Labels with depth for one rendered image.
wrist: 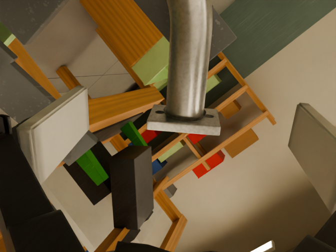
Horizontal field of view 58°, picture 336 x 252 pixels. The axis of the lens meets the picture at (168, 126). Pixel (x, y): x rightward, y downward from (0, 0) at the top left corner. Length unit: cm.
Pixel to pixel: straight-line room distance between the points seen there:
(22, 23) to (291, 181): 637
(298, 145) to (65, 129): 13
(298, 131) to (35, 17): 23
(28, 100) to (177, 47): 18
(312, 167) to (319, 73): 604
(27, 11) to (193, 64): 15
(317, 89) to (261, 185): 214
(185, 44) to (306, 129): 10
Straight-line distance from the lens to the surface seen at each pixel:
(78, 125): 19
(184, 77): 22
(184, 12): 21
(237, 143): 575
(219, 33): 26
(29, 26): 30
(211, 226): 705
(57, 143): 16
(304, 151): 18
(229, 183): 657
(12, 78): 34
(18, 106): 35
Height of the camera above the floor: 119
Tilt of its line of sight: 1 degrees down
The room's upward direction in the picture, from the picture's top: 142 degrees clockwise
